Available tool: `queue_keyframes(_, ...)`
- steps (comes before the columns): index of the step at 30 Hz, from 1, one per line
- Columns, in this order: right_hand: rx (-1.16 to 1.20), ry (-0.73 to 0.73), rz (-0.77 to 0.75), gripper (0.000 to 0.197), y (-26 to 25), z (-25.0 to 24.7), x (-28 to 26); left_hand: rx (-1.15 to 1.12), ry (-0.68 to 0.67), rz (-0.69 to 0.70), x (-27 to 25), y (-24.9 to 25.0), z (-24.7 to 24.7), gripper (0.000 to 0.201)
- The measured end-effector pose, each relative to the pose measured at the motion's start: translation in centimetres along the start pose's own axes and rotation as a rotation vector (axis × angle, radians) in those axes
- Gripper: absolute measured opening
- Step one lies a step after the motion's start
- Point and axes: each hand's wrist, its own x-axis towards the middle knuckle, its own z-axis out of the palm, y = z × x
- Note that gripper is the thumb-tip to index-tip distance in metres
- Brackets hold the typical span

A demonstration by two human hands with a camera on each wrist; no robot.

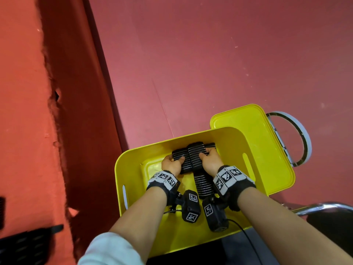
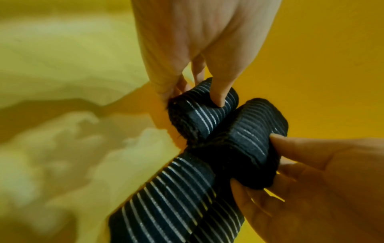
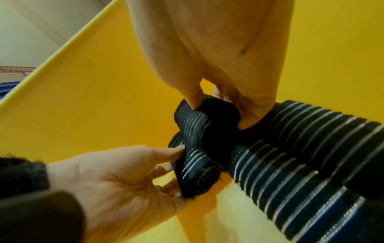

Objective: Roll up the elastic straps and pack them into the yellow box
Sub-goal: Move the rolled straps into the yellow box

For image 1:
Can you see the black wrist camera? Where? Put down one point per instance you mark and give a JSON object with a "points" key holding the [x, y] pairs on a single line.
{"points": [[191, 206], [215, 213]]}

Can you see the yellow plastic bin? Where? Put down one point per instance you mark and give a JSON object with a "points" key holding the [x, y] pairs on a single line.
{"points": [[138, 179]]}

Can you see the person's right hand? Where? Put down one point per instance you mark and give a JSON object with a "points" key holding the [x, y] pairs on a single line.
{"points": [[212, 162]]}

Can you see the person's left hand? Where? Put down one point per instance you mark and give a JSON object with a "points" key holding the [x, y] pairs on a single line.
{"points": [[174, 165]]}

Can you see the person's right forearm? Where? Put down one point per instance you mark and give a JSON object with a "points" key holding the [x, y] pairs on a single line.
{"points": [[292, 231]]}

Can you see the grey metal stand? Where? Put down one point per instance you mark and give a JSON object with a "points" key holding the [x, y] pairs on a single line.
{"points": [[325, 206]]}

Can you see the black trousers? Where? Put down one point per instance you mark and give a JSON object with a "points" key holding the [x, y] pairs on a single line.
{"points": [[242, 254]]}

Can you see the black wristband with marker tags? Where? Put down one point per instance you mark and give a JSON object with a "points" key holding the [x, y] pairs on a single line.
{"points": [[233, 182], [164, 183]]}

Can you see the person's left forearm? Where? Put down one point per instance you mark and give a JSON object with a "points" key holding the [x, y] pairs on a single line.
{"points": [[138, 223]]}

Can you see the yellow bin lid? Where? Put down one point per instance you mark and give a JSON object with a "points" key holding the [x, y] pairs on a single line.
{"points": [[259, 140]]}

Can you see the light blue sleeve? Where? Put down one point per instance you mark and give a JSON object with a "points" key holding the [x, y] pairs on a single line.
{"points": [[110, 251]]}

